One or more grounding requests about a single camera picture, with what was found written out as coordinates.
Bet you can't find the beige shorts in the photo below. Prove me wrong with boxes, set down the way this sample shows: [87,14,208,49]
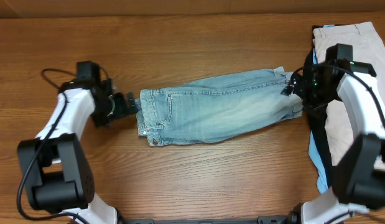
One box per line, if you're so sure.
[313,22,385,166]

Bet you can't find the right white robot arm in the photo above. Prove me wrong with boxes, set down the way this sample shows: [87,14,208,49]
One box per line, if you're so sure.
[282,44,385,223]

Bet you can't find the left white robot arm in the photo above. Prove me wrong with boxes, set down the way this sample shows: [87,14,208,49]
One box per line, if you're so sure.
[16,61,137,223]

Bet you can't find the light blue garment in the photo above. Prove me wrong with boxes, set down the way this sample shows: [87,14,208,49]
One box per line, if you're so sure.
[308,24,336,194]

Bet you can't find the light blue denim shorts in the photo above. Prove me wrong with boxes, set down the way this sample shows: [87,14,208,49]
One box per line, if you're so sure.
[135,67,303,147]

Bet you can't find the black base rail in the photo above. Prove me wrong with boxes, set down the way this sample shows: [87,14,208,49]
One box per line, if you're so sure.
[118,215,288,224]

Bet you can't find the black garment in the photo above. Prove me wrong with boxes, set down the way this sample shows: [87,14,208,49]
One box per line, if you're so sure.
[302,24,336,187]

